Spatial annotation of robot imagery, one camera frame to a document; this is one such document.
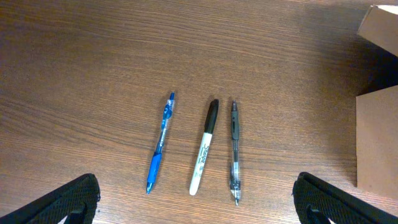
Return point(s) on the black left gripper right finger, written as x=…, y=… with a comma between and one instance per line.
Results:
x=317, y=201

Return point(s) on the black clear gel pen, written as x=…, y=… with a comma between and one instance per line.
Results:
x=235, y=181

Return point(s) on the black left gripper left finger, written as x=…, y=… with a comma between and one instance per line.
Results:
x=74, y=202

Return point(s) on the brown cardboard box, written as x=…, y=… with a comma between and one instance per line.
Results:
x=376, y=110

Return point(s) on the black white Sharpie marker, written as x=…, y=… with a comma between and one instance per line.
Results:
x=204, y=146

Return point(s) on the blue gel pen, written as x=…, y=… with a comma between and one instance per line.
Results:
x=157, y=156

